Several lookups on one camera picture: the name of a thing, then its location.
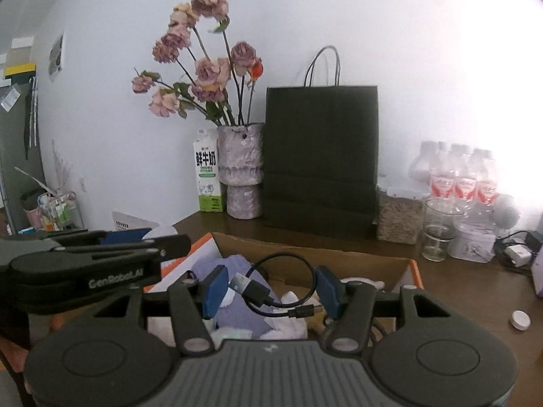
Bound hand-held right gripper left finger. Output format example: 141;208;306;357
91;264;230;356

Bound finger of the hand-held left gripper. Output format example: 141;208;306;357
0;228;154;270
11;234;192;279

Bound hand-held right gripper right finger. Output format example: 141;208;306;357
316;265;452;355

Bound yellow white plush toy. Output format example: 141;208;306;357
339;278;385;293

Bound short black usb cable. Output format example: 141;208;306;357
230;253;325;319

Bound red cardboard box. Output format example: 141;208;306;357
144;232;424;348

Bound purple cloth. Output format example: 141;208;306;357
191;254;272;340

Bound white tissue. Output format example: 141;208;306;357
271;289;310;341

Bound wooden desktop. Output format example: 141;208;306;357
172;210;543;374

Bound white vented box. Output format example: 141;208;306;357
111;211;160;233

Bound white green milk carton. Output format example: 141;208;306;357
193;129;227;213

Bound purple dried plant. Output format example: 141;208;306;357
51;139;77;191

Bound clear jar of grains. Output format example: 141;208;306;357
375;182;425;245

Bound purple textured vase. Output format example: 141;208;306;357
216;123;266;220

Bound clear glass cup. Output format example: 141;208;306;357
422;198;465;262

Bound dark green cabinet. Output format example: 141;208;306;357
0;63;47;235

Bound black paper bag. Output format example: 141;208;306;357
262;46;379;238

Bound white tin box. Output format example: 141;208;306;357
449;222;497;264

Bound dried pink roses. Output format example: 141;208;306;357
131;0;264;127

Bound white round fan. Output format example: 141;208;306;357
490;194;520;230

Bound purple tissue box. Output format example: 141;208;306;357
530;246;543;297

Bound wire rack cart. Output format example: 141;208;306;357
19;187;81;234

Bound white charger with cable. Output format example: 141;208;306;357
496;230;543;273

